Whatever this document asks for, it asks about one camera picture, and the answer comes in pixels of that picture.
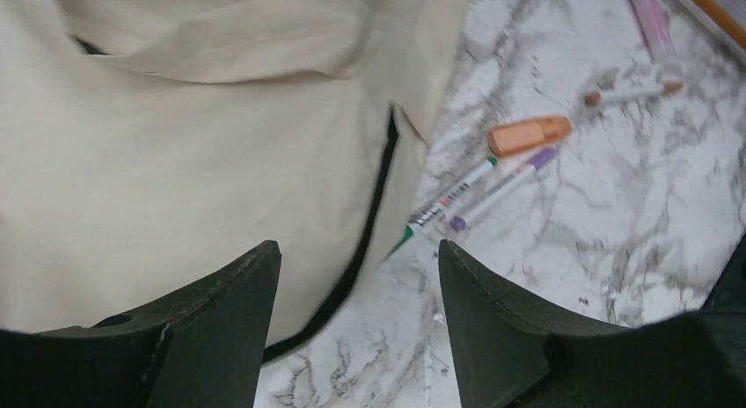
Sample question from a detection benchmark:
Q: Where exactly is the orange highlighter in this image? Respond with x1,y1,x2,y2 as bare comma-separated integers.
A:
487,115,573,157

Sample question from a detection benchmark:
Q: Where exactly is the wooden shelf rack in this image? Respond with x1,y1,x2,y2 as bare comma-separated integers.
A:
678,0,745,54

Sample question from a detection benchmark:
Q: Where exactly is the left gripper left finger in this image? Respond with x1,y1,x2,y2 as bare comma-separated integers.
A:
1,241,282,407

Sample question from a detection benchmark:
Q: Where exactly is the green capped marker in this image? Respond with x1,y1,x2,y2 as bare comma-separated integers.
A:
385,156,498,259

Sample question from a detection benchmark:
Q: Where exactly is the purple capped marker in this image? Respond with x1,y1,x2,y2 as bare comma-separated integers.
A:
448,147,558,232

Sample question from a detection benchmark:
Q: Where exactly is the brown white marker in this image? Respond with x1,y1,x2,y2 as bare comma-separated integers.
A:
582,81,684,107

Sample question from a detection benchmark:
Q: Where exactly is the cream canvas backpack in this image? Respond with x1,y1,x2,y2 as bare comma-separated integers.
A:
1,0,471,344

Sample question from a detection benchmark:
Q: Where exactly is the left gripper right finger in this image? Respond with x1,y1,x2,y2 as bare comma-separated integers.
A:
438,240,745,407

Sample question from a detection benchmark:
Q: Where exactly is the pink highlighter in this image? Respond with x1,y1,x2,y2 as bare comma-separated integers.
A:
629,0,675,62

